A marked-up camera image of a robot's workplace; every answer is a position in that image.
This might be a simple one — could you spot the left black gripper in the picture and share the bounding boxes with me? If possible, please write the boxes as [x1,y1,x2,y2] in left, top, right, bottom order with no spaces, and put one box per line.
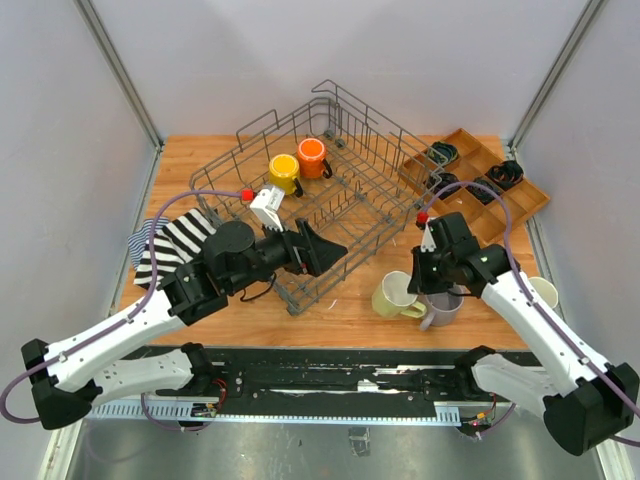
[227,213,348,295]

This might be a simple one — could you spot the cream ceramic mug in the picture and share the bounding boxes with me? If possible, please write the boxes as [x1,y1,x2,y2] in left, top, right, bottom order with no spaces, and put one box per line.
[371,271,427,318]

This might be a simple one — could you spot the yellow enamel mug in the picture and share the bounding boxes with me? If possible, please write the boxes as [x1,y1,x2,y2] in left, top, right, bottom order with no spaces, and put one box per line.
[268,154,304,198]

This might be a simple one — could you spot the orange ceramic mug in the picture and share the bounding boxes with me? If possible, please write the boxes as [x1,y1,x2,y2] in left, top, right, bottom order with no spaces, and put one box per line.
[296,138,333,179]

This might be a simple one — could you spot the black mug white inside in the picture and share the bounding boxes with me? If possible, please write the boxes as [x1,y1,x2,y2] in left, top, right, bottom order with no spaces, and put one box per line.
[529,276,559,309]

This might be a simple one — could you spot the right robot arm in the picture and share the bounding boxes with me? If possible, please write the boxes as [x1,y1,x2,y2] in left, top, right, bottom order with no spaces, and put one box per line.
[407,212,639,456]

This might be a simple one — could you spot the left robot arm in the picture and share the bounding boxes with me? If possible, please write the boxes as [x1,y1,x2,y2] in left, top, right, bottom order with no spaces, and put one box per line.
[21,219,348,430]

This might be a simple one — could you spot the lilac ceramic mug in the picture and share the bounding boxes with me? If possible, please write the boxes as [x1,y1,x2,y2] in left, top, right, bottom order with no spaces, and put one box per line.
[419,293,464,331]

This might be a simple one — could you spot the wooden compartment tray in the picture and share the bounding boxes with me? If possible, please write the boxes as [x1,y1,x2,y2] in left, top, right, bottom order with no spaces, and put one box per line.
[399,128,549,245]

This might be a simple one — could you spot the black white striped cloth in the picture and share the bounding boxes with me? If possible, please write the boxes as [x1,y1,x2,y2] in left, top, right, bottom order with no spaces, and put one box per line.
[133,208,216,289]

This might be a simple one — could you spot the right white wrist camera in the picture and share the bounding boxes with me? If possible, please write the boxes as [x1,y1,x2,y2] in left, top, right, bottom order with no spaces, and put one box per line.
[420,223,437,253]

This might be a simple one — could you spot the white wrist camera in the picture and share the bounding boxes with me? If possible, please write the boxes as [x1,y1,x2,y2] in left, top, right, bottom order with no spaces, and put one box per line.
[420,223,437,253]
[249,185,285,232]

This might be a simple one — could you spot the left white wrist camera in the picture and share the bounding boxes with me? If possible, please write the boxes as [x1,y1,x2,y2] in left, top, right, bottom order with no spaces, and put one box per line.
[249,185,285,232]

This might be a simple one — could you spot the black cable bundle near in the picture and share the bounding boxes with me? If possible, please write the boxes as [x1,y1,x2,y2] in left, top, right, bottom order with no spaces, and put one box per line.
[472,177,503,205]

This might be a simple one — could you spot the black cable bundle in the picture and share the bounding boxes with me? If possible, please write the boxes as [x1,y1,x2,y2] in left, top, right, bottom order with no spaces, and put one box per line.
[472,177,503,205]
[424,171,462,199]
[485,160,526,191]
[425,141,461,167]

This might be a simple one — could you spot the grey wire dish rack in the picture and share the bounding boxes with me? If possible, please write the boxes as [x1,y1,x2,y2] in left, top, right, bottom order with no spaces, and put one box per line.
[189,79,444,315]

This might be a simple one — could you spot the black cable bundle left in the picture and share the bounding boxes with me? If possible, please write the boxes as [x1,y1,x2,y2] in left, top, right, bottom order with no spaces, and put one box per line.
[424,171,462,199]

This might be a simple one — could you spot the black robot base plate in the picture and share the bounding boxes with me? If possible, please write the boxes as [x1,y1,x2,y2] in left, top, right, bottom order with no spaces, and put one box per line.
[119,344,551,419]

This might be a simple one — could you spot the black cable bundle far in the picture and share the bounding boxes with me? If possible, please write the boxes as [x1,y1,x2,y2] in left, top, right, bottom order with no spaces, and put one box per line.
[425,141,461,167]

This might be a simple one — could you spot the black cable bundle right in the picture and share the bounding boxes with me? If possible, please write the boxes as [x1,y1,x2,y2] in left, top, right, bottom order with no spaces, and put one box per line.
[485,160,526,191]

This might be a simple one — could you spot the slotted cable duct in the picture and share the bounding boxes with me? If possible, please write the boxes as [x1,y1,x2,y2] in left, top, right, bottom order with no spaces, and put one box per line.
[89,397,462,427]

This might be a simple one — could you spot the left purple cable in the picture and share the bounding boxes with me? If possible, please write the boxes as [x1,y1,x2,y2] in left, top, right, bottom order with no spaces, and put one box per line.
[0,188,254,432]

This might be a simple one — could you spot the purple cable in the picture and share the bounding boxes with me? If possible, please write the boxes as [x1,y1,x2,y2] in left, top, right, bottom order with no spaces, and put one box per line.
[415,180,640,447]
[0,188,254,432]

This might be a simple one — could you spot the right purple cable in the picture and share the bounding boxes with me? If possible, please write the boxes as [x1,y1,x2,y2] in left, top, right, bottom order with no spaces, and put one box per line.
[415,180,640,447]

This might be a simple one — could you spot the right aluminium frame post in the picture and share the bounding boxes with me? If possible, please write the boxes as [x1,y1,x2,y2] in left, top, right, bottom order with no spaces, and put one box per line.
[506,0,608,153]

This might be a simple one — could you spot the aluminium frame post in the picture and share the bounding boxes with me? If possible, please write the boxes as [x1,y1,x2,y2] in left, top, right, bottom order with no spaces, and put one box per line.
[74,0,164,150]
[506,0,608,153]

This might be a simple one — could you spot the left aluminium frame post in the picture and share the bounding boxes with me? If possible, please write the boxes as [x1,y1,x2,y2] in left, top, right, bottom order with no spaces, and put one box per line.
[74,0,164,150]

